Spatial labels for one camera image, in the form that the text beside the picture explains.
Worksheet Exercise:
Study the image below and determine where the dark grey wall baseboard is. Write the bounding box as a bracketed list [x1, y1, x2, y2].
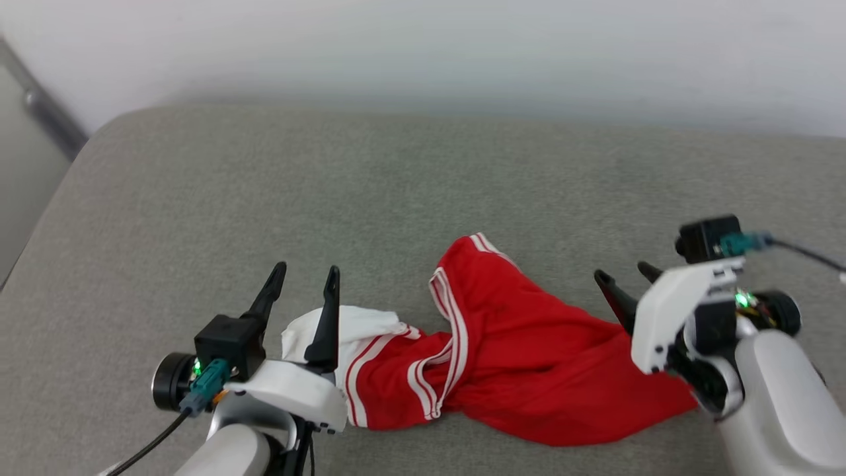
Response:
[0, 38, 91, 163]

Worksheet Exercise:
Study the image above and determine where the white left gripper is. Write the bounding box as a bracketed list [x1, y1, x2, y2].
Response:
[223, 261, 349, 435]

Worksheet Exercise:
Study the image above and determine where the red shirt with white sleeves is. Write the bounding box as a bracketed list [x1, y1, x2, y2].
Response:
[281, 233, 700, 448]

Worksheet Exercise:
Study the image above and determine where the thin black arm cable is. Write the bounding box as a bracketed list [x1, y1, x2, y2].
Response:
[770, 238, 846, 273]
[99, 409, 194, 476]

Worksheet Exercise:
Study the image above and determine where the grey fabric sofa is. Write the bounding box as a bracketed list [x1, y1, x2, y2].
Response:
[0, 102, 846, 476]

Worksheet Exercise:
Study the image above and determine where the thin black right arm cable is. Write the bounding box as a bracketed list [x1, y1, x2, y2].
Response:
[770, 238, 846, 273]

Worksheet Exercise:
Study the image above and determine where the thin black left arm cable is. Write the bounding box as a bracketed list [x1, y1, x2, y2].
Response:
[99, 409, 194, 476]

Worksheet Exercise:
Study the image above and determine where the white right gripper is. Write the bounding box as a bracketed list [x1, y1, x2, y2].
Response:
[593, 257, 746, 375]

